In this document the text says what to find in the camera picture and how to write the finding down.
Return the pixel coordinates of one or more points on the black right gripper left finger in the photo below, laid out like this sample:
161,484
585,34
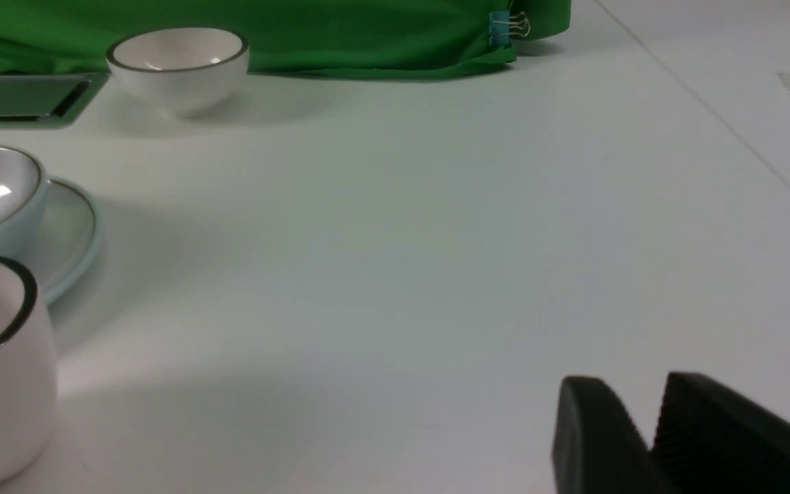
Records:
596,447

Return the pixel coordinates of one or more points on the pale blue ceramic bowl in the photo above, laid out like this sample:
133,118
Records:
23,196

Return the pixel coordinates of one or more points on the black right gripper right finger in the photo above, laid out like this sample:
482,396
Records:
711,439

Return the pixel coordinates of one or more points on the small black-rimmed white bowl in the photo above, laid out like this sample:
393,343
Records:
183,71

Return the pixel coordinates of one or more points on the pale blue saucer plate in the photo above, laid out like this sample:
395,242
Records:
67,242

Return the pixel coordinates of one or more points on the metal table cable hatch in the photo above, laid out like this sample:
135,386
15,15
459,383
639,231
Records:
46,101

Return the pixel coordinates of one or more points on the green backdrop cloth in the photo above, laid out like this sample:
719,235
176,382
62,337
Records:
359,40

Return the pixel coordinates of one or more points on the black-rimmed white cup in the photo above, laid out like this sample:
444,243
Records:
28,370

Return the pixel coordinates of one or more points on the blue binder clip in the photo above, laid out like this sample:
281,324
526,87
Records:
503,26

